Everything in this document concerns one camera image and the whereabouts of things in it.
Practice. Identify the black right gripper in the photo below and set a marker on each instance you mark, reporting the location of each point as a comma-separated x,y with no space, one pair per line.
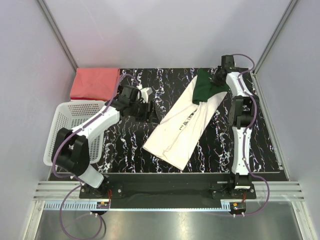
213,79

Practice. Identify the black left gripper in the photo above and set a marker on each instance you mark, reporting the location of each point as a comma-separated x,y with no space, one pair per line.
148,117

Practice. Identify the white and green raglan t-shirt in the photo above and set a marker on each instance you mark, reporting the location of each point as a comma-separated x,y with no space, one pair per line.
175,138

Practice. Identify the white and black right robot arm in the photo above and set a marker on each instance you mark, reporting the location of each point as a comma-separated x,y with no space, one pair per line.
242,116

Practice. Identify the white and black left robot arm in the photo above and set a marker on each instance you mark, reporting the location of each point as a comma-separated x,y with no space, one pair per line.
71,150

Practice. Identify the folded white t-shirt under stack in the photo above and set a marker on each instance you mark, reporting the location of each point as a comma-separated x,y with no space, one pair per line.
84,100

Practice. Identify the folded pink t-shirt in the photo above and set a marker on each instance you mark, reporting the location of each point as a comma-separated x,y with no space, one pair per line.
94,84

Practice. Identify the white perforated plastic basket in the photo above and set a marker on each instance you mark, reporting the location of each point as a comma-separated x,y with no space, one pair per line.
69,115

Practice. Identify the left small circuit board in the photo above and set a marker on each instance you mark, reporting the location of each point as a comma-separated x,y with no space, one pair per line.
103,205

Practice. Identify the small circuit board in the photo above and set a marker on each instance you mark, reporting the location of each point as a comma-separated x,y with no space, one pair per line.
238,206
103,205

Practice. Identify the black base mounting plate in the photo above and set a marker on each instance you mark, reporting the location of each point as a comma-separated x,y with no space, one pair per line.
164,191

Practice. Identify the right small circuit board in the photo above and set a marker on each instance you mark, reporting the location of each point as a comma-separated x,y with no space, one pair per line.
238,206

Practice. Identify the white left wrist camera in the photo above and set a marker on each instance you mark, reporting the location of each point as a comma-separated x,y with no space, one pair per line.
144,93

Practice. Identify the left aluminium frame post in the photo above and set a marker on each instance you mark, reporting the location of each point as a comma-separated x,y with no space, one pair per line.
57,33

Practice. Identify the aluminium frame post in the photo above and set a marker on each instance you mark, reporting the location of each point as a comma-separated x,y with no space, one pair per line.
57,33
276,33

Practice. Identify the right aluminium frame post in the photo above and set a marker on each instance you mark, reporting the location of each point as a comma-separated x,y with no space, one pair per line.
276,33

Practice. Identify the slotted aluminium front rail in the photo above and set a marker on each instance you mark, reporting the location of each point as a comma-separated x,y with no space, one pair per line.
65,195

